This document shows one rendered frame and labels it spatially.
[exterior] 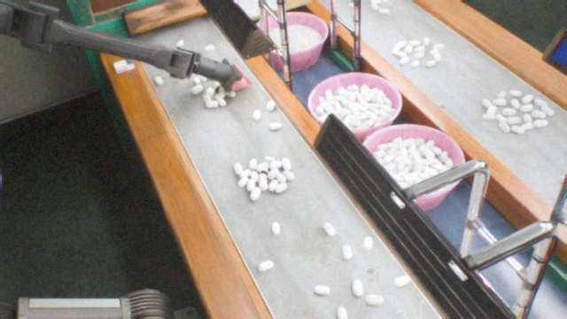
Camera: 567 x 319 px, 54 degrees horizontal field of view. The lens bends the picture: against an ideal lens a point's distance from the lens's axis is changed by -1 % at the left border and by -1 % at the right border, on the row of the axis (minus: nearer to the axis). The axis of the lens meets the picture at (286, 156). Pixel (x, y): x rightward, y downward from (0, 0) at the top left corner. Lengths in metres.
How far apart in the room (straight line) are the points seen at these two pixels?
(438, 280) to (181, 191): 0.78
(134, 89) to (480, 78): 1.06
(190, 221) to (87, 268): 1.08
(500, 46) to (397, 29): 0.35
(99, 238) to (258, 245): 1.25
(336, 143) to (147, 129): 0.76
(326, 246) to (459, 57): 0.85
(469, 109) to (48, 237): 1.76
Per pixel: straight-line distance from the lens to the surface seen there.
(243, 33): 1.36
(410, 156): 1.52
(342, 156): 1.00
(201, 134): 1.63
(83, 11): 2.05
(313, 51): 1.89
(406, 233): 0.89
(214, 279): 1.25
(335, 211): 1.37
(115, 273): 2.34
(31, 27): 1.51
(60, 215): 2.64
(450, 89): 1.74
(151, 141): 1.61
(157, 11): 2.06
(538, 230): 0.88
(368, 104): 1.69
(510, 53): 1.89
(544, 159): 1.57
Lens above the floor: 1.77
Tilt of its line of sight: 43 degrees down
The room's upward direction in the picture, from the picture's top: 7 degrees counter-clockwise
